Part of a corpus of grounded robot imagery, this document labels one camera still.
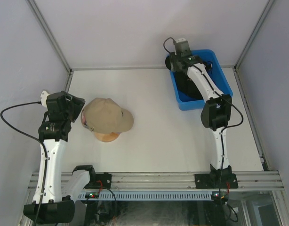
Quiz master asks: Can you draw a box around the grey slotted cable duct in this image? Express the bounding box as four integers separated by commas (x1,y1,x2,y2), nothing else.
78,190,212,201

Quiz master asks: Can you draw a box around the black cap gold logo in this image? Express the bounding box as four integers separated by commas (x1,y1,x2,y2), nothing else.
174,72,203,100

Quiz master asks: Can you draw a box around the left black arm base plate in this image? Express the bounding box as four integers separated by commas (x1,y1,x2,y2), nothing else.
87,172,112,189

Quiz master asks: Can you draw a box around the pink baseball cap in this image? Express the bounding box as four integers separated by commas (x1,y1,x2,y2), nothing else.
81,111,88,128

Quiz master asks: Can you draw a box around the left aluminium frame post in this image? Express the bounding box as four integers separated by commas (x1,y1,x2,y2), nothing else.
26,0,73,73

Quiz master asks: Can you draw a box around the aluminium frame post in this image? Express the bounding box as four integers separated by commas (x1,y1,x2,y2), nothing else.
233,0,278,70
26,0,73,73

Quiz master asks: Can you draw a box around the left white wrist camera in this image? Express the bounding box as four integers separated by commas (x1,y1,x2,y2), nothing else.
40,90,50,108

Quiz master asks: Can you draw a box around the black baseball cap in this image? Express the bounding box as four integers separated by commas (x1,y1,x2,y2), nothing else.
165,57,213,71

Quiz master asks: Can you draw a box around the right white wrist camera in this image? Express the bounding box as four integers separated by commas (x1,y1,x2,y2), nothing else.
175,38,187,44

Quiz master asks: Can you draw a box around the beige baseball cap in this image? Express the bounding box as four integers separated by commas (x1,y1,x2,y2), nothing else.
83,98,134,134

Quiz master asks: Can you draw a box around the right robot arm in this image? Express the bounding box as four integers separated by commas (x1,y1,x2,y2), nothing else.
169,38,232,188

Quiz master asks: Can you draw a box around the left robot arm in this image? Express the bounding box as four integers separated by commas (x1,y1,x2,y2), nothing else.
24,90,97,226

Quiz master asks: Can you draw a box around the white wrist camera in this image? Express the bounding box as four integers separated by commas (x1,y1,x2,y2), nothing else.
40,90,50,108
175,38,187,44

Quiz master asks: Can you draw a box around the right aluminium frame post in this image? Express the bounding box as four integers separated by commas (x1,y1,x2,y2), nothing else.
233,0,278,70

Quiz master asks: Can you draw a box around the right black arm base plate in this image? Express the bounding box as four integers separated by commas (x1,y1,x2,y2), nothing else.
194,173,239,189

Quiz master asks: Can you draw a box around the blue plastic bin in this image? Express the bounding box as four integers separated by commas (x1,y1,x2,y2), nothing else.
170,49,233,111

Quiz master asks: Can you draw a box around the wooden hat stand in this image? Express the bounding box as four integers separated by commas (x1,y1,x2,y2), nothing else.
94,132,120,143

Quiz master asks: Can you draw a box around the aluminium front rail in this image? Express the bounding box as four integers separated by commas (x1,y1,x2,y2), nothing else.
29,171,284,192

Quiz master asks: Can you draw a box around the left black camera cable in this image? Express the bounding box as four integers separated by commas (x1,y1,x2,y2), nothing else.
0,101,48,224

